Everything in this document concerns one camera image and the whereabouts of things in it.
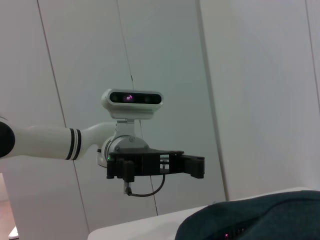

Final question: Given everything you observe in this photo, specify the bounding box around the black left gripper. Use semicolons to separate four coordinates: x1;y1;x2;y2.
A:
106;148;206;181

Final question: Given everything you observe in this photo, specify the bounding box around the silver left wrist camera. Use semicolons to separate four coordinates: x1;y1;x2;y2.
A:
101;88;164;121

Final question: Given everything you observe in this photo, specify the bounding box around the dark teal fabric bag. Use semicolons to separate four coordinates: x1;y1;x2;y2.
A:
174;190;320;240

